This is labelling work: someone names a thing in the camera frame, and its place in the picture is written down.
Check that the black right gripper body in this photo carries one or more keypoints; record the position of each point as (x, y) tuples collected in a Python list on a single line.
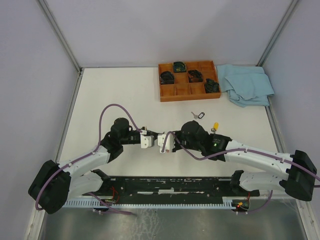
[(185, 144)]

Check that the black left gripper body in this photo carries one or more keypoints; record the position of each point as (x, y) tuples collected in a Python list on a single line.
[(149, 132)]

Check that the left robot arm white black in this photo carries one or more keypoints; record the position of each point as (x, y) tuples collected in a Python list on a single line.
[(55, 183)]

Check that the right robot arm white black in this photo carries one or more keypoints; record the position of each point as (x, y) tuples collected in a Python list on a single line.
[(295, 174)]

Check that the black hook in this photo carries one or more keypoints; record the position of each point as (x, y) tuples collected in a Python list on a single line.
[(198, 116)]

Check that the wooden compartment tray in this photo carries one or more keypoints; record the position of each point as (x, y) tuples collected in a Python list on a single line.
[(182, 89)]

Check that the dark rolled cloth green pattern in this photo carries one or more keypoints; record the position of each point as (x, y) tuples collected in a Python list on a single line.
[(211, 86)]

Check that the dark rolled cloth grey pattern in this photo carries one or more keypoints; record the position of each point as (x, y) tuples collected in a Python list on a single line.
[(167, 78)]

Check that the dark rolled cloth orange pattern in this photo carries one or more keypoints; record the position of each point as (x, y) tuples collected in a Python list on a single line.
[(195, 76)]

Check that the dark rolled cloth yellow pattern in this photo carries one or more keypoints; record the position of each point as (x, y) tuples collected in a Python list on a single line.
[(179, 67)]

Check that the light blue cloth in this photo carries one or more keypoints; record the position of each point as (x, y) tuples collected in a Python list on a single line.
[(245, 85)]

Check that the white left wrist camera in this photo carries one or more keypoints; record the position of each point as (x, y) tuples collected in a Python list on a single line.
[(147, 141)]

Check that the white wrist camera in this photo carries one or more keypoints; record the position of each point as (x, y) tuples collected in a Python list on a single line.
[(166, 142), (147, 141)]

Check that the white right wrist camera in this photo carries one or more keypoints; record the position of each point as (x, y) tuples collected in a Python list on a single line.
[(166, 142)]

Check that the light blue cable duct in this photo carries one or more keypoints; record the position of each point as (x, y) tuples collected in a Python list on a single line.
[(91, 202)]

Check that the aluminium frame post right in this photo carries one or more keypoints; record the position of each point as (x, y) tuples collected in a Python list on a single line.
[(277, 32)]

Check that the aluminium frame post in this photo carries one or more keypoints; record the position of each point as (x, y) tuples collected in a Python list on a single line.
[(277, 32), (45, 8)]

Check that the aluminium frame post left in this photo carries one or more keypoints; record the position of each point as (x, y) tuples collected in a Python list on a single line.
[(45, 8)]

